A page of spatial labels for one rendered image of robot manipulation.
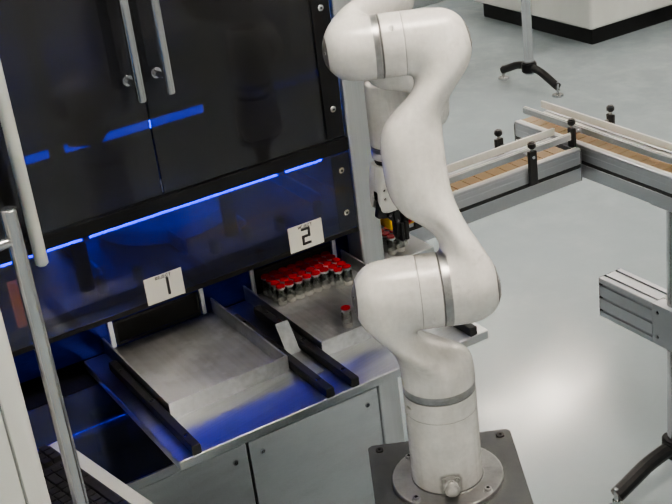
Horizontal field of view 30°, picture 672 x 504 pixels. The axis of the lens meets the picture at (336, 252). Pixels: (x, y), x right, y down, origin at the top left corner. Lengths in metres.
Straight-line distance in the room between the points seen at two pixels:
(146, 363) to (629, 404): 1.79
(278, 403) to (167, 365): 0.30
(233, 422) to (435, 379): 0.51
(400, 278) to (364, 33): 0.38
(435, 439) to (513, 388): 1.97
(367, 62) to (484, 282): 0.38
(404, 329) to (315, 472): 1.09
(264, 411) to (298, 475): 0.61
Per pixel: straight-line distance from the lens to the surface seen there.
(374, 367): 2.48
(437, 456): 2.09
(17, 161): 2.33
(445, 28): 1.94
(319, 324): 2.65
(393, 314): 1.94
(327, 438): 2.98
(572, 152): 3.29
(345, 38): 1.93
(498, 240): 4.99
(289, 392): 2.44
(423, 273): 1.94
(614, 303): 3.48
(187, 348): 2.65
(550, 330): 4.34
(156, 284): 2.60
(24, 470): 2.02
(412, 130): 1.93
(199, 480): 2.85
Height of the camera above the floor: 2.14
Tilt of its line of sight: 25 degrees down
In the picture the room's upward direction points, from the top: 7 degrees counter-clockwise
